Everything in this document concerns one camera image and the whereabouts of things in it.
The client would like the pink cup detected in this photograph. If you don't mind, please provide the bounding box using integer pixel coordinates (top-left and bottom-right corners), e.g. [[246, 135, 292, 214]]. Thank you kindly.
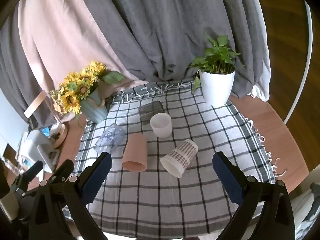
[[122, 132, 148, 172]]

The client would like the plaid paper cup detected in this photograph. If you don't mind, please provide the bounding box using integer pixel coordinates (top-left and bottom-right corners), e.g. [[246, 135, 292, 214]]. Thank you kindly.
[[160, 139, 199, 178]]

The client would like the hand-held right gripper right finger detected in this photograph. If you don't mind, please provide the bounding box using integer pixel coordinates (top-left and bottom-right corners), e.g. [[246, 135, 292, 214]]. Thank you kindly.
[[212, 151, 296, 240]]

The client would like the white hoop tube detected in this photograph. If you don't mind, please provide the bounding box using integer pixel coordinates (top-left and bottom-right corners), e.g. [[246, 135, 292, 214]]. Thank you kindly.
[[282, 0, 314, 125]]

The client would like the pale wooden strip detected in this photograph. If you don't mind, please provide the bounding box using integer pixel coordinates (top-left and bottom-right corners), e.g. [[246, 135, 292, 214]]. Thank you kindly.
[[24, 91, 48, 118]]

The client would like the clear plastic cup blue print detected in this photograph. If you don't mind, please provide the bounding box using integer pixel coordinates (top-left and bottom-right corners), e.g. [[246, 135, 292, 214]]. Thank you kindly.
[[94, 124, 125, 157]]

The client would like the green pothos plant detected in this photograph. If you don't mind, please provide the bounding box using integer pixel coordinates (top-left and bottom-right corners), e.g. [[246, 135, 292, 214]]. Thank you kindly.
[[187, 34, 247, 92]]

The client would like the white appliance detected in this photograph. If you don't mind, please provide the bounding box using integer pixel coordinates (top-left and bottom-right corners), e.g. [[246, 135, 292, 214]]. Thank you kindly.
[[19, 130, 60, 173]]

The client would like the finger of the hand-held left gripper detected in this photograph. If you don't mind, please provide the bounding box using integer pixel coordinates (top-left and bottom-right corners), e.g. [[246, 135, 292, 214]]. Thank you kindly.
[[12, 161, 44, 188], [22, 159, 75, 197]]

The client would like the white grey fabric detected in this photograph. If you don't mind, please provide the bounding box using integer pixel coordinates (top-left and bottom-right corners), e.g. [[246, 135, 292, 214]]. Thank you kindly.
[[291, 182, 320, 240]]

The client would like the checked tablecloth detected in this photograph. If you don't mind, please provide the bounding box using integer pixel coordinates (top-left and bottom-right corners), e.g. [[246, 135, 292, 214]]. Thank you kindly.
[[62, 79, 287, 239]]

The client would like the clear plastic bottle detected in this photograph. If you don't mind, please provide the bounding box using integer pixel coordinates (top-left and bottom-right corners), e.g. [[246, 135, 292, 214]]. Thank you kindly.
[[2, 157, 25, 176]]

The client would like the sunflower bouquet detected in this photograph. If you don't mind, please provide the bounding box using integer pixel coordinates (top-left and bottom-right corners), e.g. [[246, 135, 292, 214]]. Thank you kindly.
[[50, 60, 125, 121]]

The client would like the pink curtain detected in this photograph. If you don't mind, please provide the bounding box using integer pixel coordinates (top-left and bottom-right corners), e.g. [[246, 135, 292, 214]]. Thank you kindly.
[[17, 0, 150, 98]]

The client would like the white sheer curtain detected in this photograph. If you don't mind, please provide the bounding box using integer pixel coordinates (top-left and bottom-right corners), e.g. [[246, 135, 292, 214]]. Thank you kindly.
[[250, 0, 273, 103]]

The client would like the white translucent cup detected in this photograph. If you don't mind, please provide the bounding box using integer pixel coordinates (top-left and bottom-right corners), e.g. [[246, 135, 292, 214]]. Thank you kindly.
[[149, 113, 173, 139]]

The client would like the blue-green ribbed vase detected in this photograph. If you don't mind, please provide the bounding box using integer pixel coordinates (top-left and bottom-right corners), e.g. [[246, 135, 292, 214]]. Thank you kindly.
[[80, 84, 109, 123]]

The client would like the white plant pot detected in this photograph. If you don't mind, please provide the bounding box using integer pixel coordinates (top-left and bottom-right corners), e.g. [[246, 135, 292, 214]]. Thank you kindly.
[[200, 70, 236, 107]]

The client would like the round wooden stand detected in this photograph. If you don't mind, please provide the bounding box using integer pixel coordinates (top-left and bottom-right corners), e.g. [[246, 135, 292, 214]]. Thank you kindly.
[[50, 122, 68, 148]]

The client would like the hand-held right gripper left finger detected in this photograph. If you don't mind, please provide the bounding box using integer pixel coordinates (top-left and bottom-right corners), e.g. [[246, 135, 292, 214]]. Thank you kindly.
[[29, 152, 112, 240]]

